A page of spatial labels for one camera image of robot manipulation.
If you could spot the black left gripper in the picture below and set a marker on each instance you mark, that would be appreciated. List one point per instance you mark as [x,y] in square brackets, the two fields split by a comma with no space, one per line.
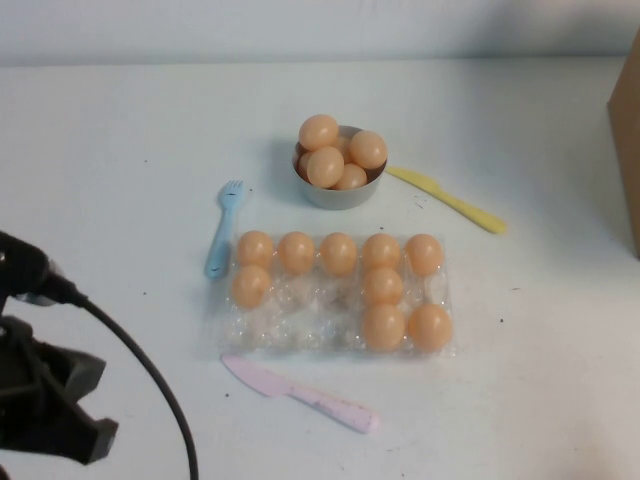
[30,390]

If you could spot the orange plastic egg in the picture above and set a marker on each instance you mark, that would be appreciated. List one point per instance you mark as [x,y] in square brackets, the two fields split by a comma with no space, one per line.
[255,248]
[251,286]
[318,132]
[354,178]
[325,166]
[296,252]
[368,149]
[345,144]
[381,252]
[302,166]
[424,255]
[430,327]
[382,286]
[338,255]
[383,327]

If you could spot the clear plastic egg tray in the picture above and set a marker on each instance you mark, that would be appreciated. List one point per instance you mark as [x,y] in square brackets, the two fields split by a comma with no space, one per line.
[300,325]

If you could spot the brown cardboard box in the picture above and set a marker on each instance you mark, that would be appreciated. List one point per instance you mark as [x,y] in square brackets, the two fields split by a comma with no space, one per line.
[627,175]

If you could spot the pink plastic knife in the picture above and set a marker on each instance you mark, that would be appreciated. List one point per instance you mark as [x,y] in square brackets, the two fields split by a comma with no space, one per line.
[280,387]

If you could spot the blue plastic fork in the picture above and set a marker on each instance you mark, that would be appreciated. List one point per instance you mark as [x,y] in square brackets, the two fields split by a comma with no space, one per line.
[220,240]

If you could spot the grey round bowl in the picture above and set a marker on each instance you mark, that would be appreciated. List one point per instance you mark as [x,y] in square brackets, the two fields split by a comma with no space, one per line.
[335,197]

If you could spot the yellow plastic knife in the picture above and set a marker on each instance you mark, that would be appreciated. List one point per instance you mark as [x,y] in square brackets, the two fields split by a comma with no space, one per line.
[450,200]

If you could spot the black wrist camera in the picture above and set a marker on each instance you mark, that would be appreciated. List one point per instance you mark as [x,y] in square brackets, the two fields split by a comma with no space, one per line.
[25,260]

